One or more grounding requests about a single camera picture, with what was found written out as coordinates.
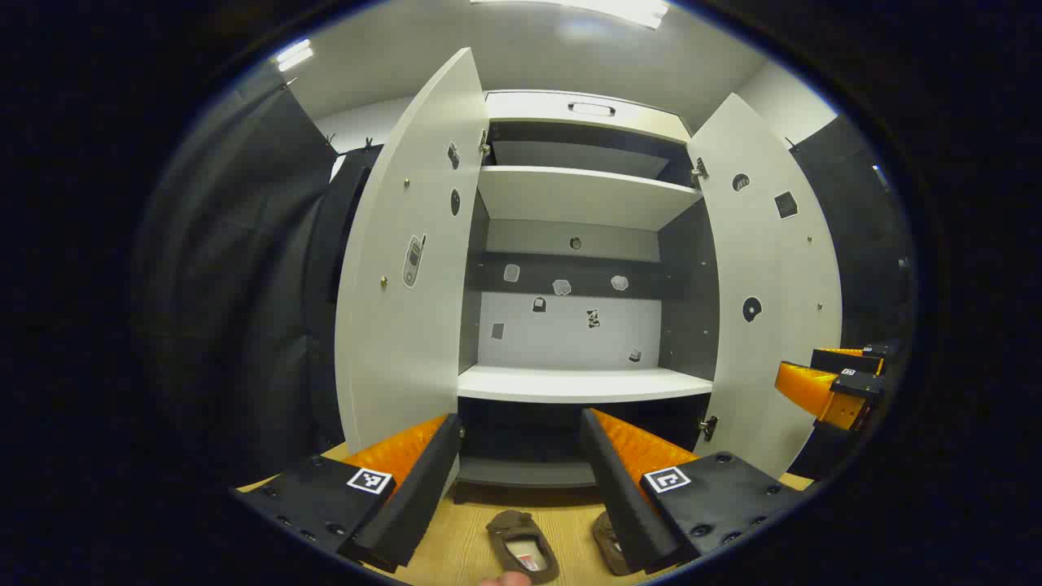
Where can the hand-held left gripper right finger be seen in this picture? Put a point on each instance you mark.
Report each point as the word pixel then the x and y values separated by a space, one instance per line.
pixel 619 488

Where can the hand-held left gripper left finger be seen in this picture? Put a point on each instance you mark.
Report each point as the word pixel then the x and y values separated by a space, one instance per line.
pixel 423 480

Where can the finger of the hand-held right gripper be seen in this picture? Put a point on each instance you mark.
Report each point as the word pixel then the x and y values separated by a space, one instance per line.
pixel 847 360
pixel 855 384

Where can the brown fuzzy shoe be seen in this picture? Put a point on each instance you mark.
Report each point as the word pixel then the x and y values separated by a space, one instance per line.
pixel 606 541
pixel 521 541

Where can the white shoe cabinet door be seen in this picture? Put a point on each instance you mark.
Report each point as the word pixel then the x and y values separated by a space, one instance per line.
pixel 407 350
pixel 773 260

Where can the white grey shoe cabinet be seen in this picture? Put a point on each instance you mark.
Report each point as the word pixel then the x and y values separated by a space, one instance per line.
pixel 570 195

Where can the ceiling light panel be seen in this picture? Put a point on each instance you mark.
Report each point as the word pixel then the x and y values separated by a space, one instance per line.
pixel 602 8
pixel 295 55

